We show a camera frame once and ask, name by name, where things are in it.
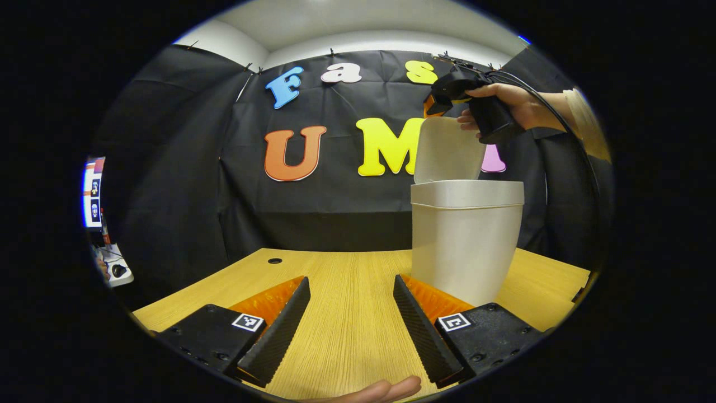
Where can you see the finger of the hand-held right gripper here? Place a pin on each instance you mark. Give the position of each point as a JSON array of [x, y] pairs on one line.
[[429, 107]]

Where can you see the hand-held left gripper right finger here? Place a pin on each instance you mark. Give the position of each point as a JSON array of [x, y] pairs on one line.
[[422, 336]]

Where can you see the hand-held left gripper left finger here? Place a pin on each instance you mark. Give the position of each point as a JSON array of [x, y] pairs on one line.
[[282, 330]]

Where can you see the white desktop garbage bin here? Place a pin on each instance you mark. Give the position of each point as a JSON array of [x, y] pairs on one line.
[[464, 240]]

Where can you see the wooden desktop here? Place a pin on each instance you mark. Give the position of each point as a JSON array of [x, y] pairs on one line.
[[347, 313]]

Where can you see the black backdrop cloth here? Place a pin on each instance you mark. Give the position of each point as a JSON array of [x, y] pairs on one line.
[[184, 196]]

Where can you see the black computer mouse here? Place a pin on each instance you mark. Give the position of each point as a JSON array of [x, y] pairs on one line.
[[118, 271]]

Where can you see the white side desk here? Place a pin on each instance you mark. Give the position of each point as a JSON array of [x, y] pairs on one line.
[[114, 254]]

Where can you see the computer monitor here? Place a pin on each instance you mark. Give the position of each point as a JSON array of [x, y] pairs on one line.
[[94, 193]]

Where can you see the black desk edge bracket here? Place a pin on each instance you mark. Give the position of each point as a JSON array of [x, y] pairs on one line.
[[579, 294]]

